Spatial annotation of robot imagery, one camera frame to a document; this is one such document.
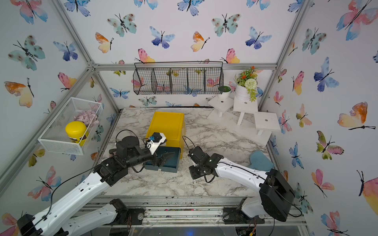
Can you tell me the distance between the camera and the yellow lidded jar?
646 mm

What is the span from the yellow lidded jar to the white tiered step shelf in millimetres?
748

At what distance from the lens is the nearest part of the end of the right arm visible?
0.58 metres

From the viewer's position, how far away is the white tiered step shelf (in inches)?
37.2

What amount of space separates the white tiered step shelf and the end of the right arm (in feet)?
1.37

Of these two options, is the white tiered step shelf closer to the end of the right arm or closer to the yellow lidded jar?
the end of the right arm

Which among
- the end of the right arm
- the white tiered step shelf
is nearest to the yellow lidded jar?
the end of the right arm

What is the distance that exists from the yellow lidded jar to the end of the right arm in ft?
1.59
